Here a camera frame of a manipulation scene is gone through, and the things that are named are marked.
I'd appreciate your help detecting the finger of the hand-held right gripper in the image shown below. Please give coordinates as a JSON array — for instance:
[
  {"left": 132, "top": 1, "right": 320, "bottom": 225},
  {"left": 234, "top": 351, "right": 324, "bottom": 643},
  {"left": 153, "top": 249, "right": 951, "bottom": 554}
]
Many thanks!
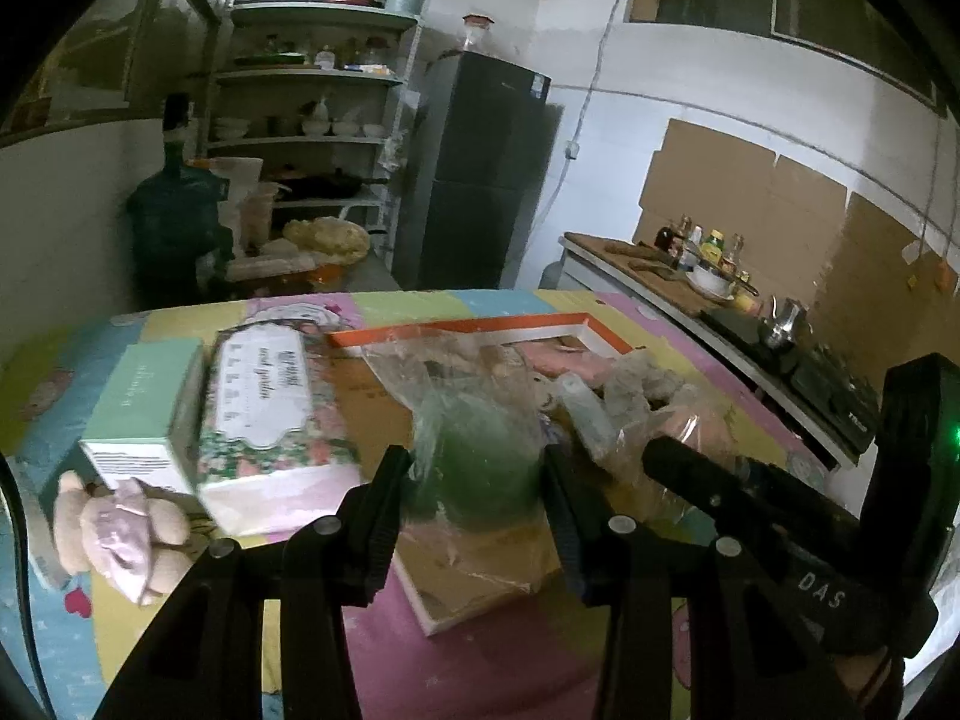
[{"left": 643, "top": 436, "right": 860, "bottom": 541}]

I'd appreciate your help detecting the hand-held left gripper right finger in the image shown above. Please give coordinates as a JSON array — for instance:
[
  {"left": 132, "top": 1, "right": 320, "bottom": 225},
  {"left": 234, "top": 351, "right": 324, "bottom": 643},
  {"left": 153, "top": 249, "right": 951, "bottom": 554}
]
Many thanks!
[{"left": 541, "top": 444, "right": 863, "bottom": 720}]

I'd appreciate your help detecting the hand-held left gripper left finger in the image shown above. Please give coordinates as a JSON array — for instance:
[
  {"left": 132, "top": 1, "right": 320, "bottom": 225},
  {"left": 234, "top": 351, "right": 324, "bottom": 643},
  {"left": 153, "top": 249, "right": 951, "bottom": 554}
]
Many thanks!
[{"left": 90, "top": 446, "right": 412, "bottom": 720}]

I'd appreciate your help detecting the green cloth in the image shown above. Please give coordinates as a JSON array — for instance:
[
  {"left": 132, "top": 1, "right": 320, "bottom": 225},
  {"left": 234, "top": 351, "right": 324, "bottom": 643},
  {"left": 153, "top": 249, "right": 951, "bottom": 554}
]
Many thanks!
[{"left": 360, "top": 319, "right": 571, "bottom": 593}]

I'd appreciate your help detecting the orange-rimmed cardboard box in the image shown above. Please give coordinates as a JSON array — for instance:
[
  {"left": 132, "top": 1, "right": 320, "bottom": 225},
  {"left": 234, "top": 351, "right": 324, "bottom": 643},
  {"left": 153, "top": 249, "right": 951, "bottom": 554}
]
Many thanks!
[{"left": 326, "top": 313, "right": 638, "bottom": 638}]

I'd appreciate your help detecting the pink cloth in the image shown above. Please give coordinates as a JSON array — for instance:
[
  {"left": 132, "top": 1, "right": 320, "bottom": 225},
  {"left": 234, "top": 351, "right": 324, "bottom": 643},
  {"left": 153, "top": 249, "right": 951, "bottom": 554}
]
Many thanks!
[{"left": 517, "top": 341, "right": 608, "bottom": 383}]

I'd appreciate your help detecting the clear plastic bag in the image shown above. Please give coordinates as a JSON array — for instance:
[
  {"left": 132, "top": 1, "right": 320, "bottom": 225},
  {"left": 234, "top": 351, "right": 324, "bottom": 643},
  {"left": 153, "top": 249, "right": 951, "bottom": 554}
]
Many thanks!
[{"left": 562, "top": 352, "right": 698, "bottom": 470}]

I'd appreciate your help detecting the black gas stove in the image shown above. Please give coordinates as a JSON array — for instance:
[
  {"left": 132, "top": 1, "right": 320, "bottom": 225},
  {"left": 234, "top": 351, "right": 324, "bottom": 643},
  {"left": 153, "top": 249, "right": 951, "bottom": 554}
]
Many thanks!
[{"left": 701, "top": 307, "right": 878, "bottom": 451}]

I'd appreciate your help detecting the floral tissue pack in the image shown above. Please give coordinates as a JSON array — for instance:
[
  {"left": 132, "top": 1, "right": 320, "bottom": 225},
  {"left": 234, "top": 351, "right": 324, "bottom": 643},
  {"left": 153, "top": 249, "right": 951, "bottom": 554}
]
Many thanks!
[{"left": 196, "top": 322, "right": 361, "bottom": 526}]

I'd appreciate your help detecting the colourful printed table mat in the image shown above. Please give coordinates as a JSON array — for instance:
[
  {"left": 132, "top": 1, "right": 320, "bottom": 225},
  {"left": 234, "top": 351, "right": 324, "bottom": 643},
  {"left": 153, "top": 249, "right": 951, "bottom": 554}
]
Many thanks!
[{"left": 0, "top": 289, "right": 841, "bottom": 720}]

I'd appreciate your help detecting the metal kettle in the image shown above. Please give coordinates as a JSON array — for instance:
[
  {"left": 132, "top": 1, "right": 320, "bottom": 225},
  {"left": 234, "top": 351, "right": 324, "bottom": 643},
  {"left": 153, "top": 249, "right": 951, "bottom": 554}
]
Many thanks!
[{"left": 761, "top": 296, "right": 811, "bottom": 350}]

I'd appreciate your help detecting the white bowl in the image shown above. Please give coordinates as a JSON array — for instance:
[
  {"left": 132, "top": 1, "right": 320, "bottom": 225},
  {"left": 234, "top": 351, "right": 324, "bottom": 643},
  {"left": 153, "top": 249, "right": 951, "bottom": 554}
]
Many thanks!
[{"left": 686, "top": 264, "right": 736, "bottom": 297}]

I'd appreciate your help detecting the wooden kitchen counter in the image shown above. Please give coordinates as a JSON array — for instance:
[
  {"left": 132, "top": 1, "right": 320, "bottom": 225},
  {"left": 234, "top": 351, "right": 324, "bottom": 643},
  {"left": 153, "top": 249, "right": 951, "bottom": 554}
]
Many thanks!
[{"left": 559, "top": 231, "right": 878, "bottom": 470}]

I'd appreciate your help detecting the plush bear in pink dress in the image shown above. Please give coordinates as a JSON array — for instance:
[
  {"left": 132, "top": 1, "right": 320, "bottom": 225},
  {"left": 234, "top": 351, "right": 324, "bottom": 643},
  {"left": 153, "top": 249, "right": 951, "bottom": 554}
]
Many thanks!
[{"left": 52, "top": 469, "right": 192, "bottom": 605}]

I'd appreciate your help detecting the green tissue box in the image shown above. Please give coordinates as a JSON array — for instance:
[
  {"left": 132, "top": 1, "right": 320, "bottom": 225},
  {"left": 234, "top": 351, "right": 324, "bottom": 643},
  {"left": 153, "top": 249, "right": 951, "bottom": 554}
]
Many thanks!
[{"left": 79, "top": 337, "right": 207, "bottom": 496}]

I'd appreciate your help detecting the low stool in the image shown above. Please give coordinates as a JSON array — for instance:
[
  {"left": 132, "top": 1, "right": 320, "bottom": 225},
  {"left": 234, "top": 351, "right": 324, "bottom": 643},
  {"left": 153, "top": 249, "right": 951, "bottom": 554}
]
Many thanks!
[{"left": 225, "top": 255, "right": 331, "bottom": 290}]

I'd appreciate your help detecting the yellow bundle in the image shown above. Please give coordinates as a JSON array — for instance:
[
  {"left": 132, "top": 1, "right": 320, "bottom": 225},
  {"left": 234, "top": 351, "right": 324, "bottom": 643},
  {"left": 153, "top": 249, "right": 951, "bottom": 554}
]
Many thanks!
[{"left": 283, "top": 216, "right": 372, "bottom": 265}]

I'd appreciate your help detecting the black frying pan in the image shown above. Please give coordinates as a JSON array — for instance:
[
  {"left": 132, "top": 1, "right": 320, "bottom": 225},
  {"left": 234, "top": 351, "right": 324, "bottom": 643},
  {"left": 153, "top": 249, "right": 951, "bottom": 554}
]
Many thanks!
[{"left": 274, "top": 171, "right": 368, "bottom": 200}]

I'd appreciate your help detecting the white sack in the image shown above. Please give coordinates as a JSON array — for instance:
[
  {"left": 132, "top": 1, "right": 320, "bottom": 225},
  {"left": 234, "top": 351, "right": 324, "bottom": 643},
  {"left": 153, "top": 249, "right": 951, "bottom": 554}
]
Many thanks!
[{"left": 210, "top": 157, "right": 265, "bottom": 256}]

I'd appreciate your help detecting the dark grey refrigerator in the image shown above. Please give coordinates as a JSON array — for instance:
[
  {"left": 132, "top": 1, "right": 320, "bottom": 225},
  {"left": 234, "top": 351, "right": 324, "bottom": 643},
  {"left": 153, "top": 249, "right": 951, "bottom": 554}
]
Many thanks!
[{"left": 394, "top": 51, "right": 563, "bottom": 290}]

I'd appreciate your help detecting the blue water jug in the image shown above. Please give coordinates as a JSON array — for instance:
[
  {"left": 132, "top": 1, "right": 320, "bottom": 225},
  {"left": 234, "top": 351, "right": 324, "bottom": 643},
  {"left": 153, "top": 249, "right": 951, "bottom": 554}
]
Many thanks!
[{"left": 126, "top": 161, "right": 233, "bottom": 301}]

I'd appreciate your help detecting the white metal shelf rack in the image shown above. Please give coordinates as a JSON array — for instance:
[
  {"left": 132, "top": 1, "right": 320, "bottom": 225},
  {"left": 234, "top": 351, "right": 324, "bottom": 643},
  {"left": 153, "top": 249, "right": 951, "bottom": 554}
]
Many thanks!
[{"left": 202, "top": 0, "right": 421, "bottom": 271}]

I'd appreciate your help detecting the black water pump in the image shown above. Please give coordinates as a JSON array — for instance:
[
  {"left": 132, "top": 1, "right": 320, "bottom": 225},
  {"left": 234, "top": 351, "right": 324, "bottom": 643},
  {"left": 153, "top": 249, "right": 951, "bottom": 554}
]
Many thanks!
[{"left": 161, "top": 92, "right": 192, "bottom": 166}]

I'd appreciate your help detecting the glass jar with red lid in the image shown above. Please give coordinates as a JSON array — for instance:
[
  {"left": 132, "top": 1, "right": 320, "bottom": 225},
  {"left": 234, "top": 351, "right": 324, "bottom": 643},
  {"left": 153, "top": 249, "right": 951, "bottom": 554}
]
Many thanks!
[{"left": 461, "top": 13, "right": 496, "bottom": 53}]

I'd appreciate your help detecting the cardboard wall sheet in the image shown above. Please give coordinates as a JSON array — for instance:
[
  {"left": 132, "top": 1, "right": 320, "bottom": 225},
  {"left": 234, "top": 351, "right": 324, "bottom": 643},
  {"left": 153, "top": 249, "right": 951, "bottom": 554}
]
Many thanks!
[{"left": 636, "top": 118, "right": 960, "bottom": 391}]

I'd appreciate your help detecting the white wall cable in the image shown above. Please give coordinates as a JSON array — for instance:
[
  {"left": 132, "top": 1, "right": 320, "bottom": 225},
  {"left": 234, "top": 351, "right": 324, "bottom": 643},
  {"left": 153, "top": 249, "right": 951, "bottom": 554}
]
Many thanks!
[{"left": 544, "top": 0, "right": 631, "bottom": 226}]

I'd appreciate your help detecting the sliding window frame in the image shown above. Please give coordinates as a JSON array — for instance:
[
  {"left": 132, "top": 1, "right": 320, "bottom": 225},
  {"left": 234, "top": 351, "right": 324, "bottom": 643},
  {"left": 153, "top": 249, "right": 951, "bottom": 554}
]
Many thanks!
[{"left": 0, "top": 0, "right": 248, "bottom": 143}]

